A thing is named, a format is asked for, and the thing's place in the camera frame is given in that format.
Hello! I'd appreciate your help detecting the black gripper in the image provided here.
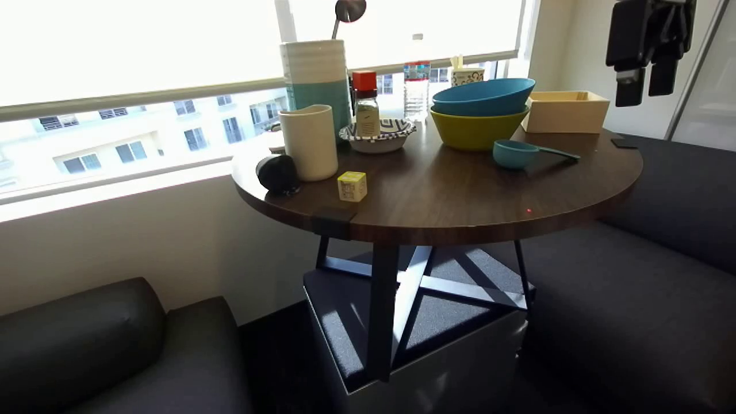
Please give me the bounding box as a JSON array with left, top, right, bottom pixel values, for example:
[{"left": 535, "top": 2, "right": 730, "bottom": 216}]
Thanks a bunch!
[{"left": 605, "top": 0, "right": 697, "bottom": 106}]

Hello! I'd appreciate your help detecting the teal measuring scoop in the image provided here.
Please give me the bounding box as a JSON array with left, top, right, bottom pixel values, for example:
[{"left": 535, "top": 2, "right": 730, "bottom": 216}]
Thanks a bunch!
[{"left": 492, "top": 140, "right": 580, "bottom": 170}]

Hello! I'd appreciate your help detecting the blue bowl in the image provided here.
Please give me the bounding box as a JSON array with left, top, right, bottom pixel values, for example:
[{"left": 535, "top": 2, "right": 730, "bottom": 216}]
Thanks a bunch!
[{"left": 433, "top": 78, "right": 535, "bottom": 116}]

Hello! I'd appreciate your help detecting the yellow-green bowl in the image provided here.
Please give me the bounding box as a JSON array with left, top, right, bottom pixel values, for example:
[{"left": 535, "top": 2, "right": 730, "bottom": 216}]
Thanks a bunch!
[{"left": 429, "top": 111, "right": 526, "bottom": 152}]

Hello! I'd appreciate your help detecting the light wooden box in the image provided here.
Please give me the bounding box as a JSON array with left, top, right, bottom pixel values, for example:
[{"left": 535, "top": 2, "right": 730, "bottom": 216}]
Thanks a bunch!
[{"left": 525, "top": 90, "right": 610, "bottom": 135}]

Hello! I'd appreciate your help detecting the patterned glass jar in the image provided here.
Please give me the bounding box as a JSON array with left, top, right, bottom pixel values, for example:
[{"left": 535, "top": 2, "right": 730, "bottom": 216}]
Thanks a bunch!
[{"left": 450, "top": 56, "right": 484, "bottom": 86}]

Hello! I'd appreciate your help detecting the clear water bottle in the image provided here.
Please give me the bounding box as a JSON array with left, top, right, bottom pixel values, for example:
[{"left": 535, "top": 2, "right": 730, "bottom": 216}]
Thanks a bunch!
[{"left": 405, "top": 60, "right": 429, "bottom": 120}]

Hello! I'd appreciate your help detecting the round dark wooden table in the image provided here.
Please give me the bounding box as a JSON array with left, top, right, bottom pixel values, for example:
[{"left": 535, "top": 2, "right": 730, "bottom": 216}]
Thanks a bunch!
[{"left": 231, "top": 127, "right": 643, "bottom": 379}]

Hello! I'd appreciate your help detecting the patterned dish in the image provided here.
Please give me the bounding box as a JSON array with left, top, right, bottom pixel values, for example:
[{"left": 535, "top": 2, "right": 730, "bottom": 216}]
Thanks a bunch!
[{"left": 337, "top": 118, "right": 416, "bottom": 155}]

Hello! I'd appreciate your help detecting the dark grey sofa right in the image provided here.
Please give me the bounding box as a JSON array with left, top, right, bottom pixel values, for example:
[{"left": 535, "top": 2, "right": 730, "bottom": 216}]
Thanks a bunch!
[{"left": 526, "top": 138, "right": 736, "bottom": 414}]

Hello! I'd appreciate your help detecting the red cup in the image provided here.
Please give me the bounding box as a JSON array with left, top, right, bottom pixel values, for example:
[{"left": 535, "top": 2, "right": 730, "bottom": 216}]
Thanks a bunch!
[{"left": 351, "top": 71, "right": 376, "bottom": 97}]

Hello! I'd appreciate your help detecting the small cream jar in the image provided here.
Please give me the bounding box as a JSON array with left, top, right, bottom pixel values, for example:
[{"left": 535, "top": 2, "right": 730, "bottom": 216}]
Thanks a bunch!
[{"left": 354, "top": 101, "right": 379, "bottom": 135}]

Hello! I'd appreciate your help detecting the metal spoon in canister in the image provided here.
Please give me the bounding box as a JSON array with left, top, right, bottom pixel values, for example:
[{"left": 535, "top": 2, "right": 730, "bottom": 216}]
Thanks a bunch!
[{"left": 331, "top": 0, "right": 367, "bottom": 36}]

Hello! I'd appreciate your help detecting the yellow cube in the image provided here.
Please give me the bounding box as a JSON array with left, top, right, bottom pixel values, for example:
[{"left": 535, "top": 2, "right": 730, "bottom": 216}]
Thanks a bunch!
[{"left": 337, "top": 170, "right": 367, "bottom": 203}]

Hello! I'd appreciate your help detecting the white and teal canister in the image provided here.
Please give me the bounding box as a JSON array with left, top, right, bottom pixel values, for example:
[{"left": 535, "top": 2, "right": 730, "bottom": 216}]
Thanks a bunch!
[{"left": 280, "top": 40, "right": 350, "bottom": 132}]

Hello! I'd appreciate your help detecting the cream ceramic cup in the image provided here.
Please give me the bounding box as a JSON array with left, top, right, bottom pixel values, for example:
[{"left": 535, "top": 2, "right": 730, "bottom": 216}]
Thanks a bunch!
[{"left": 280, "top": 103, "right": 337, "bottom": 181}]

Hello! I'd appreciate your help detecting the small black round object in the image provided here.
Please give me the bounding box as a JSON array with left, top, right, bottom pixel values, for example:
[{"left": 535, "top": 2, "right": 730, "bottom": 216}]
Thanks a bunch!
[{"left": 254, "top": 155, "right": 299, "bottom": 195}]

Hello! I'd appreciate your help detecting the black leather armchair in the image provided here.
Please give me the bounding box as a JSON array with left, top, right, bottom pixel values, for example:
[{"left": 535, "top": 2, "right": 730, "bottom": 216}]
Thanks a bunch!
[{"left": 0, "top": 279, "right": 254, "bottom": 414}]

